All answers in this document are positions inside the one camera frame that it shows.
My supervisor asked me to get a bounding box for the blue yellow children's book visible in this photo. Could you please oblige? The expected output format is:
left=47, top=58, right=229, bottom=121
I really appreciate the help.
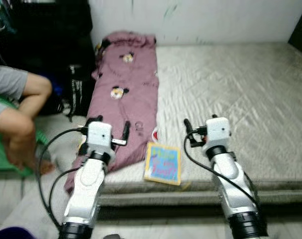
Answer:
left=143, top=142, right=182, bottom=186

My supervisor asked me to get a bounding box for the mauve cartoon print blanket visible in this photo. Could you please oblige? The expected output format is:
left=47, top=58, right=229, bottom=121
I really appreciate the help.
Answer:
left=64, top=31, right=160, bottom=195

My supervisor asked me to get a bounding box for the black bag with white lettering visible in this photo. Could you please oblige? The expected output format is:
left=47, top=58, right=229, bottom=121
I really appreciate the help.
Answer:
left=66, top=64, right=97, bottom=121

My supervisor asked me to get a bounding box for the grey quilted mattress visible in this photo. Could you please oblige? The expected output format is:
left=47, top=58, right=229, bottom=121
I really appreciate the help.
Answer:
left=66, top=42, right=302, bottom=207

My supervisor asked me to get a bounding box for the person in dark shirt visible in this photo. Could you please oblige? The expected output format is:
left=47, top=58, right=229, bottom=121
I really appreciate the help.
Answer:
left=0, top=65, right=56, bottom=176

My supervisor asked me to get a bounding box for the dark bed base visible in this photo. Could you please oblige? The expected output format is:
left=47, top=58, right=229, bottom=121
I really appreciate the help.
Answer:
left=96, top=203, right=302, bottom=222

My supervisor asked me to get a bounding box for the black cabinet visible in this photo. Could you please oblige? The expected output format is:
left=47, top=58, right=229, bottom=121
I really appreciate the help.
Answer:
left=0, top=0, right=96, bottom=68

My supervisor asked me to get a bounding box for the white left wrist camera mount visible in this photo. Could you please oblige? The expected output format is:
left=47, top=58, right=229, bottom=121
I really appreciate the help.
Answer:
left=86, top=121, right=114, bottom=154

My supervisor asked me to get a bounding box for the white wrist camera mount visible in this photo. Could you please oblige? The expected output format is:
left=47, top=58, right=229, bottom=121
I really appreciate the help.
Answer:
left=86, top=121, right=114, bottom=154
left=205, top=117, right=231, bottom=147

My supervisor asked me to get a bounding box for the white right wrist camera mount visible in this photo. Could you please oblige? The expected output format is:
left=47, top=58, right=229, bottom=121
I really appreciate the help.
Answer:
left=205, top=117, right=231, bottom=147

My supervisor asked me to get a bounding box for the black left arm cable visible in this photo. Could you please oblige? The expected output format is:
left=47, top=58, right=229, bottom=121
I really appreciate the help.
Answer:
left=37, top=127, right=89, bottom=230

